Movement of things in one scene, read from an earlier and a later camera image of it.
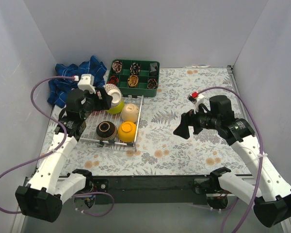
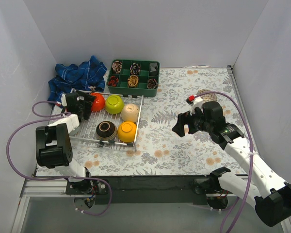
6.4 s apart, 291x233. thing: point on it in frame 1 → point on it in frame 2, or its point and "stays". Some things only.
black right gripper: (192, 120) stays
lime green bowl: (117, 109) stays
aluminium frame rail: (230, 70) stays
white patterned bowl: (114, 91) → (207, 97)
